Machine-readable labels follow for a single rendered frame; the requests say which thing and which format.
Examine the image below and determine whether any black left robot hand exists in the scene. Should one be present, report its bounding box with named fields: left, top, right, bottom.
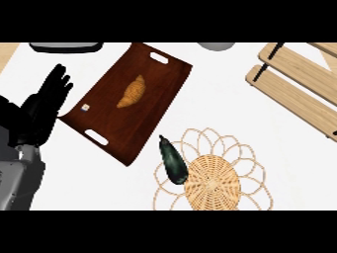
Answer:
left=0, top=63, right=74, bottom=148

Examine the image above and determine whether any woven wicker placemat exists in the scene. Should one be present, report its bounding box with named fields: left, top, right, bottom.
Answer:
left=152, top=127, right=275, bottom=211

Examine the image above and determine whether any pale wooden tiered shelf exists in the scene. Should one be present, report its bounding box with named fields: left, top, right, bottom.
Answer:
left=244, top=42, right=337, bottom=144

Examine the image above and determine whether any dark brown wooden tray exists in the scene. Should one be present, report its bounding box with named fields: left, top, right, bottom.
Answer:
left=56, top=42, right=194, bottom=168

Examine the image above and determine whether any grey and black appliance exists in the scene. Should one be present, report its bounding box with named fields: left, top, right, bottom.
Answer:
left=28, top=42, right=105, bottom=54

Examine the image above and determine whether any golden croissant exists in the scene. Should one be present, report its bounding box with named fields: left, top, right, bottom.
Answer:
left=115, top=74, right=148, bottom=110

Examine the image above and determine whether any dark green eggplant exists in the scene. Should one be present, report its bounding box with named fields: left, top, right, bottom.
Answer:
left=158, top=134, right=189, bottom=186

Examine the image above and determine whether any grey round object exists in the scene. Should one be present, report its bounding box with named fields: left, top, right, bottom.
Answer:
left=195, top=42, right=237, bottom=52

